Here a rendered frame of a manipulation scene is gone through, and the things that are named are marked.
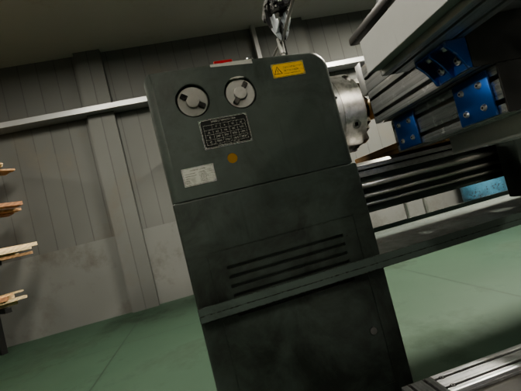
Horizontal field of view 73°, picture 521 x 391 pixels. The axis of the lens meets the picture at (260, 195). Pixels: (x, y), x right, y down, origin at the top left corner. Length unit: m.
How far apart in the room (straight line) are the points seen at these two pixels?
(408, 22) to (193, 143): 0.66
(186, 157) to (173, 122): 0.11
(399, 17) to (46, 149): 4.43
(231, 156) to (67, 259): 3.72
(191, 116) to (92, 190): 3.53
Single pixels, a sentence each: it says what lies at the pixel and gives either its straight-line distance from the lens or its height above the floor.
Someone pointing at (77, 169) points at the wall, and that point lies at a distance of 4.65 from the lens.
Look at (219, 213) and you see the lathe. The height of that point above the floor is 0.81.
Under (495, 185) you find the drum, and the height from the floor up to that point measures 0.38.
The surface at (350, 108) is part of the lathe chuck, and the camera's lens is 1.36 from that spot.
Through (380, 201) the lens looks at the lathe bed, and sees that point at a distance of 1.34.
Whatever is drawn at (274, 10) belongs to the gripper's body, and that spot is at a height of 1.46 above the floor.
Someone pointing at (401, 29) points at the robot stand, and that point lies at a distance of 0.70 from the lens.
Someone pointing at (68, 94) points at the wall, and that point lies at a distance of 4.90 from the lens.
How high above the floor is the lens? 0.79
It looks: 2 degrees up
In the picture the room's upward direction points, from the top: 14 degrees counter-clockwise
